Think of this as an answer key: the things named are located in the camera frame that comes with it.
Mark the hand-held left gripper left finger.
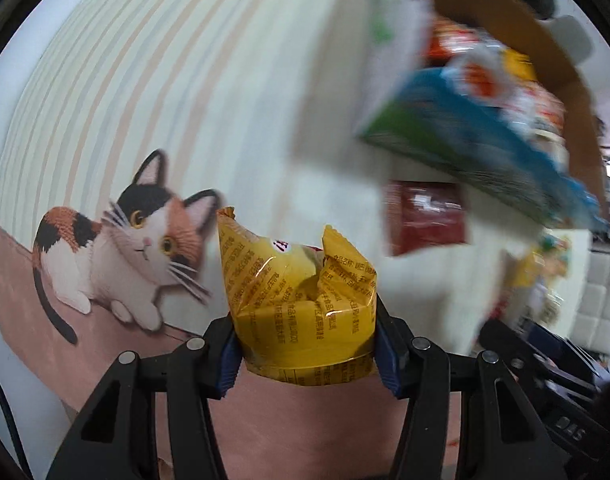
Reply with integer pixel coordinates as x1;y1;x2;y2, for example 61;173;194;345
46;312;244;480

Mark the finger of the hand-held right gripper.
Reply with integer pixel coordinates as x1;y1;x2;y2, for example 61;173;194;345
525;321;610;378
477;319;598;403

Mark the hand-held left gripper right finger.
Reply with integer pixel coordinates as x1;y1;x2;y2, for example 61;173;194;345
373;295;570;480

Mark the small yellow snack packet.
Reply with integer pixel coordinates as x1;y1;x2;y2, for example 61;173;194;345
216;206;378;387

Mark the printed cardboard box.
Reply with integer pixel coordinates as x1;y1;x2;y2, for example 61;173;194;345
355;0;608;234

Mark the white quilted chair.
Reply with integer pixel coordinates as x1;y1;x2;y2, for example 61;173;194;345
570;247;610;361

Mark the orange yellow snack packet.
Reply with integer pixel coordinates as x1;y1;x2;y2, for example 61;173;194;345
502;247;543;311

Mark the green colourful snack packet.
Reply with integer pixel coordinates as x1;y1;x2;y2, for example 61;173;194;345
537;232;572;281

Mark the dark red snack packet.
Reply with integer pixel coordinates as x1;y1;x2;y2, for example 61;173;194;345
385;180;468;257

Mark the cat print tablecloth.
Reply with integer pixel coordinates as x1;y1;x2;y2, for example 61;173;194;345
0;0;593;480

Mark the black cable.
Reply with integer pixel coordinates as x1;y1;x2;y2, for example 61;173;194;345
0;355;33;480

